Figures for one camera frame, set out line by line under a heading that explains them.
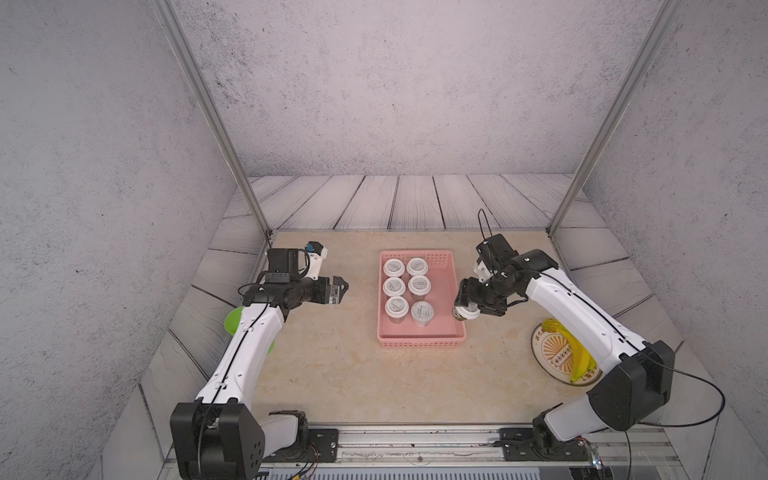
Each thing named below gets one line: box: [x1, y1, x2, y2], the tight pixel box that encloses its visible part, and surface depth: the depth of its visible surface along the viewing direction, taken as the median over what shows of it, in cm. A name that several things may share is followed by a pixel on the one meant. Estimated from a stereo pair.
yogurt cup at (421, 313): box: [410, 300, 434, 328], surface depth 93 cm
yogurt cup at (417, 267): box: [406, 257, 429, 277], surface depth 103 cm
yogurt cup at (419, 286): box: [407, 275, 432, 302], surface depth 98 cm
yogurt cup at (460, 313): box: [452, 306, 481, 321], surface depth 79 cm
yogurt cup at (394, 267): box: [383, 258, 405, 277], surface depth 103 cm
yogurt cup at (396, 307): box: [384, 296, 410, 319], surface depth 93 cm
